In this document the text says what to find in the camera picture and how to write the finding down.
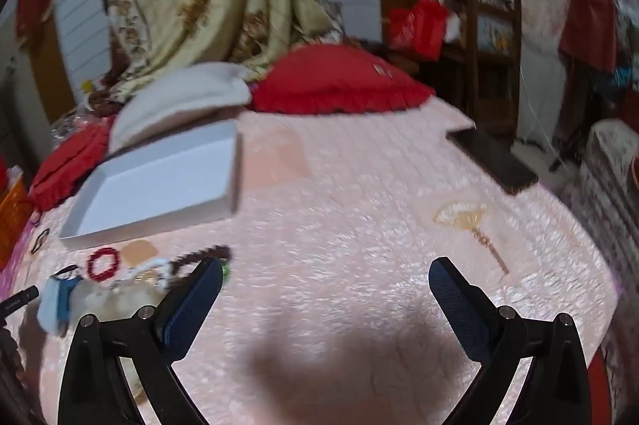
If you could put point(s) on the orange plastic basket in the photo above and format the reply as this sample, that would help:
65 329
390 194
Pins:
16 210

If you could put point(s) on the red shopping bag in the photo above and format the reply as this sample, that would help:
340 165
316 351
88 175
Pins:
419 30

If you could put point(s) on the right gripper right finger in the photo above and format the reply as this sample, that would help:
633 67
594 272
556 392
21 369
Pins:
556 388

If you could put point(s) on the black smartphone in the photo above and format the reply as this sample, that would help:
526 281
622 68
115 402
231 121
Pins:
495 159

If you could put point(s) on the cream dotted scrunchie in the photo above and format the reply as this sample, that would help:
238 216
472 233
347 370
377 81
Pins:
144 285

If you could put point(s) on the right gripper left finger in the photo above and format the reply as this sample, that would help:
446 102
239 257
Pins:
94 389

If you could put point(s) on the red ruffled cushion left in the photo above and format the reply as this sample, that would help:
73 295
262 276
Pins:
67 167

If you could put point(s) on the red cushion right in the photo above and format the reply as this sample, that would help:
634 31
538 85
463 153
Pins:
323 79

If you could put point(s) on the white shallow tray box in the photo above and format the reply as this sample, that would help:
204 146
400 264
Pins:
185 179

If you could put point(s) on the white pillow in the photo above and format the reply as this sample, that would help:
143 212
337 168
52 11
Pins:
178 98

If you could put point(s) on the blue hair claw clip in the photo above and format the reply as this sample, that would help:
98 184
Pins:
65 281

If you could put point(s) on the wooden chair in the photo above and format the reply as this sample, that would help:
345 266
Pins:
485 59

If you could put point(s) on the light blue fluffy scrunchie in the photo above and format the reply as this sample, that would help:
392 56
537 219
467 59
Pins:
45 314

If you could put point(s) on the pink quilted bedspread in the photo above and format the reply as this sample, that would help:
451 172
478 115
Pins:
327 316

